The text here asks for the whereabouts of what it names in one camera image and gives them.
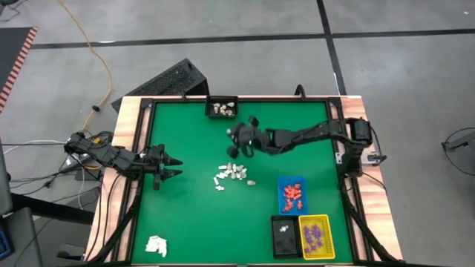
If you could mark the grey power adapter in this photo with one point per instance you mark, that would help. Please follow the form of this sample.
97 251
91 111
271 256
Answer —
375 159

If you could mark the black mat with orange stripes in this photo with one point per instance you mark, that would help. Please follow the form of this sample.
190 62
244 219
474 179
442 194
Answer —
11 55

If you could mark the crumpled white paper piece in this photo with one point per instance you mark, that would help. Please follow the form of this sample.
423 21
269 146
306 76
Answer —
156 245

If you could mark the grey furniture panel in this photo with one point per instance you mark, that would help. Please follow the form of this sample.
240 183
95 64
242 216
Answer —
22 237

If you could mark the purple plastic spider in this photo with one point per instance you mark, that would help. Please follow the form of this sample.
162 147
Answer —
308 240
314 249
307 231
308 249
320 231
320 240
314 231

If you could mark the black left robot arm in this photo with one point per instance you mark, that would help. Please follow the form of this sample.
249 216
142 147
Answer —
111 157

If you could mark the yellow plastic basket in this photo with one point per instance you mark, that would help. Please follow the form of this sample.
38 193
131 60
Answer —
330 230

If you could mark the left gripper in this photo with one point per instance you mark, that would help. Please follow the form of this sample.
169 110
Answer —
156 161

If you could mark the white metal bracket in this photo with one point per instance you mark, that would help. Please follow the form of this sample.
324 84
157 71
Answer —
338 158

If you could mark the black computer tower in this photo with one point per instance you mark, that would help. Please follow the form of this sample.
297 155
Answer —
159 83

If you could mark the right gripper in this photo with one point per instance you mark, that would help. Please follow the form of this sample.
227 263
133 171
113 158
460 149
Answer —
252 139

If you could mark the blue plastic basket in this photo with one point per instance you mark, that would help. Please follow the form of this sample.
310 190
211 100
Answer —
284 213

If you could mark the black furniture beam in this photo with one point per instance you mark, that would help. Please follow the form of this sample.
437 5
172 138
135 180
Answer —
52 209

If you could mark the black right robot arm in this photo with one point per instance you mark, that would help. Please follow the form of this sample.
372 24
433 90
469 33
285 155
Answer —
297 139

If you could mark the small black plastic basket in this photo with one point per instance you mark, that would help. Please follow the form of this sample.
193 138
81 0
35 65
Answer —
209 115

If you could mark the long black plastic basket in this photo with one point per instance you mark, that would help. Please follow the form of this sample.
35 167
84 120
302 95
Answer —
285 246

